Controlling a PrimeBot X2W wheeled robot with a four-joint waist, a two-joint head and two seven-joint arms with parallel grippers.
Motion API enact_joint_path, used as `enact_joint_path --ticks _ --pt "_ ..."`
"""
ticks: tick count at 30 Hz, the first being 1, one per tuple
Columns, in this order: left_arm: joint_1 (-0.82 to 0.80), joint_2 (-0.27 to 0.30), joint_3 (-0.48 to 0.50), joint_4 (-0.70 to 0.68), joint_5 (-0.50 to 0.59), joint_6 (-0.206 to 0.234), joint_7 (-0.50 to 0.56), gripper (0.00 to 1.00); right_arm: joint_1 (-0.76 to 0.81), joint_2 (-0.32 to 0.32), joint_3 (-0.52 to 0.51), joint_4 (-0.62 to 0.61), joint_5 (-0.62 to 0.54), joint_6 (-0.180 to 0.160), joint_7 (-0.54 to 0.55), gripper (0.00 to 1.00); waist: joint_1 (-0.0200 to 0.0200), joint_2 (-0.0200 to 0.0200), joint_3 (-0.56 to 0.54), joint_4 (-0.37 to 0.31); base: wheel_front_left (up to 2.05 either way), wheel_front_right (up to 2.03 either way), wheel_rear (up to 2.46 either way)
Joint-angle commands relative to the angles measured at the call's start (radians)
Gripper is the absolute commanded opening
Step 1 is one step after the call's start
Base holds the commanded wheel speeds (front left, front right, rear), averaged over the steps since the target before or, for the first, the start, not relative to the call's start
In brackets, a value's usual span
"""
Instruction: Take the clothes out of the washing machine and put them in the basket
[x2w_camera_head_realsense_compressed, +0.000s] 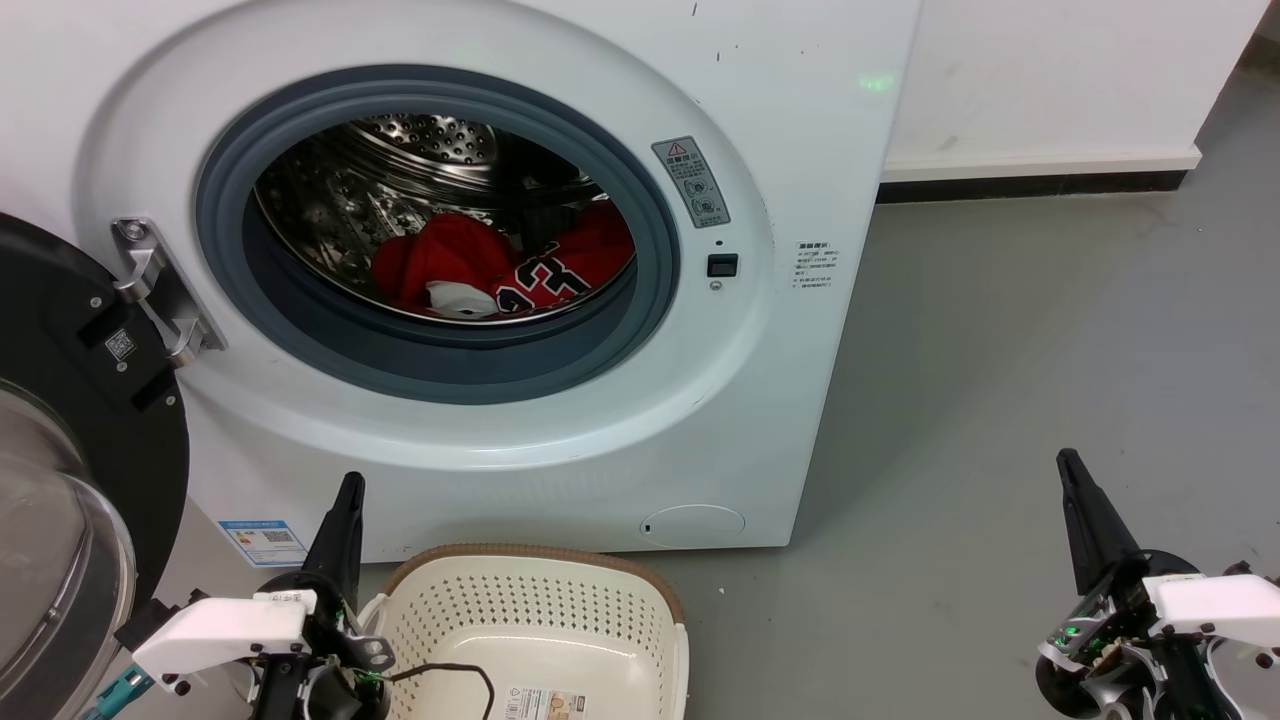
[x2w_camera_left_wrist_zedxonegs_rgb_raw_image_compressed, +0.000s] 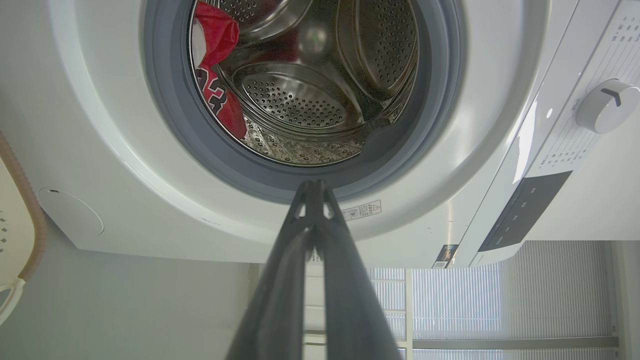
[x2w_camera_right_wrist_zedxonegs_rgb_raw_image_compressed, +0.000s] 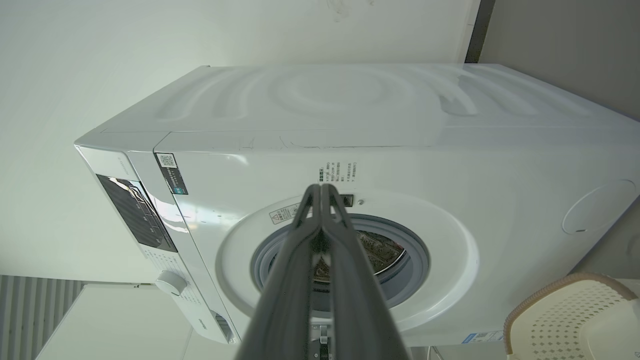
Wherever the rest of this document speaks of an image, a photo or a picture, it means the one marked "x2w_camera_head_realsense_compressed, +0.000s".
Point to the metal door hinge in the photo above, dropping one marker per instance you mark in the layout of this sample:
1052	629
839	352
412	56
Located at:
160	290

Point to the round white filter cover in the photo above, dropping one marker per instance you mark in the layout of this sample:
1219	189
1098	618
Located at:
693	526

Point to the white front-load washing machine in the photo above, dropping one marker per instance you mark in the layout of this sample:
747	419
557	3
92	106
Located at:
800	150

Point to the printed paper product label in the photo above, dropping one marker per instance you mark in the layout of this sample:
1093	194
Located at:
543	704

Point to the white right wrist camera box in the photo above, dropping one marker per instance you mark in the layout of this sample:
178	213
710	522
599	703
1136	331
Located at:
1220	605

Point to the black baseboard strip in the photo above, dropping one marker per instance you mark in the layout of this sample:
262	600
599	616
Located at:
1030	186

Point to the black door latch socket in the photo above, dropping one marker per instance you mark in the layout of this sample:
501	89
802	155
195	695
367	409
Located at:
722	265

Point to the small printed text label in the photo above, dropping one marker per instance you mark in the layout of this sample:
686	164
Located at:
815	266

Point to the cream plastic laundry basket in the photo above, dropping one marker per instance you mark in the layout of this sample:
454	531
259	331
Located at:
560	620

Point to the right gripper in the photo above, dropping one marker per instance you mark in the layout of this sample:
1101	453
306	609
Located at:
1110	660

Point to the grey rubber door gasket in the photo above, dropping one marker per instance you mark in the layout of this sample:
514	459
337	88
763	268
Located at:
450	362

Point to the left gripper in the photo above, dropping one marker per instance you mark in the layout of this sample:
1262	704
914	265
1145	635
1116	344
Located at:
320	680

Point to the red basketball jersey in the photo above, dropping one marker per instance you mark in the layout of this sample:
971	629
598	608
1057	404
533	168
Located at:
452	250

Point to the blue energy label sticker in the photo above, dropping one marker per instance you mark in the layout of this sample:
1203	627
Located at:
263	544

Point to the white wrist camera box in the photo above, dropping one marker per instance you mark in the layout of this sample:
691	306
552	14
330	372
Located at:
1220	605
220	632

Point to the grey warning sticker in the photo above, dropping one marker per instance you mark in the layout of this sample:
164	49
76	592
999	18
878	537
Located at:
691	182

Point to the stainless steel washing machine drum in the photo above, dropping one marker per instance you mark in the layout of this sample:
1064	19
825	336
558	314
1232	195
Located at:
335	200

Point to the white QR code sticker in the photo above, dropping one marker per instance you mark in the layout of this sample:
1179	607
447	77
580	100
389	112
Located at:
121	344

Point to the washing machine door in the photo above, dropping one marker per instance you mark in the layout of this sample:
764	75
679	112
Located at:
60	300

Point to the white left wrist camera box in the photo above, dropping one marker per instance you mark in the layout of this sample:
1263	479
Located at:
220	632

